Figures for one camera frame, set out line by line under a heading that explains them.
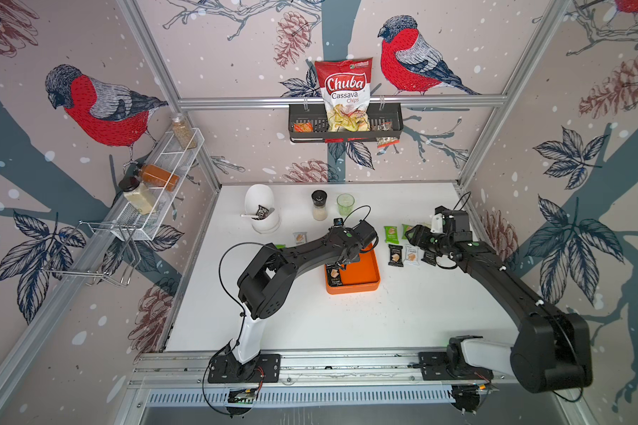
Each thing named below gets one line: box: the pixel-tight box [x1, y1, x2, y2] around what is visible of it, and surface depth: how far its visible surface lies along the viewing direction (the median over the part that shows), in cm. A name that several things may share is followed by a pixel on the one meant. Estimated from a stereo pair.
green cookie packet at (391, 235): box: [383, 225, 400, 245], surface depth 105 cm
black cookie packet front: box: [326, 264, 343, 287], surface depth 90 cm
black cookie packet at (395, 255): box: [388, 244, 404, 268], surface depth 97 cm
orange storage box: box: [324, 242, 381, 295], surface depth 90 cm
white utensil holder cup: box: [244, 184, 281, 235], surface depth 100 cm
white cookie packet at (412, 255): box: [404, 244, 421, 266], surface depth 97 cm
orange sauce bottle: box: [138, 163, 180, 193], surface depth 74 cm
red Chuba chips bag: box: [314, 57, 374, 132], surface depth 85 cm
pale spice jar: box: [123, 183, 157, 216], surface depth 68 cm
